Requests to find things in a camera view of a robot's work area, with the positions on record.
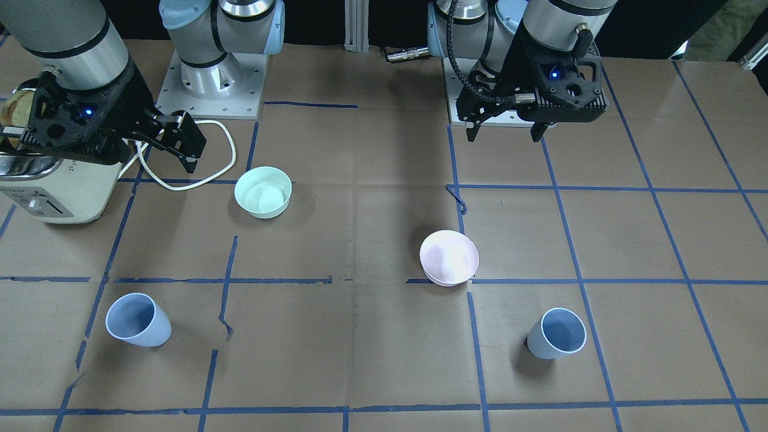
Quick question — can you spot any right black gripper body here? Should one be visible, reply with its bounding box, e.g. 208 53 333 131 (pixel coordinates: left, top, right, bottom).
17 60 181 165

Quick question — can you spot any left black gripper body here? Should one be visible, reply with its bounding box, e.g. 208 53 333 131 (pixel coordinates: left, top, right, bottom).
456 27 607 125

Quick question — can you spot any blue cup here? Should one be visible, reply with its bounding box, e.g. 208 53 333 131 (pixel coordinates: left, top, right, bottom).
105 293 172 347
526 307 587 360

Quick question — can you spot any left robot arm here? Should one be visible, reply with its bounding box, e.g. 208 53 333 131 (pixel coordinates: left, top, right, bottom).
427 1 616 142

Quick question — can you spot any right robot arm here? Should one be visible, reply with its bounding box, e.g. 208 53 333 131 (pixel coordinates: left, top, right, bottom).
1 1 286 174

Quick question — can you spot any cream toaster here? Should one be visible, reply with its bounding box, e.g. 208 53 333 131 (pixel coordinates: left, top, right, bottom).
1 89 123 224

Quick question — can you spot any mint green bowl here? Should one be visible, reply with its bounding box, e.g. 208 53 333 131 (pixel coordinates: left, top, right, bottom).
234 166 293 219

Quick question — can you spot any pink bowl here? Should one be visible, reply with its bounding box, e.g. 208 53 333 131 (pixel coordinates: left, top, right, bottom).
419 230 479 287

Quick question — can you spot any white power cable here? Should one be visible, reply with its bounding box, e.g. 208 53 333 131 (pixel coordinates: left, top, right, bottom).
118 119 237 191

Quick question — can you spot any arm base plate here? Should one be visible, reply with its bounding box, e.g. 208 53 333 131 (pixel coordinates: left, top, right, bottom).
156 53 269 121
442 57 544 128

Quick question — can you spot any aluminium frame post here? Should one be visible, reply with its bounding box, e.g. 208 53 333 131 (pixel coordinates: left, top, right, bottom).
343 0 370 55

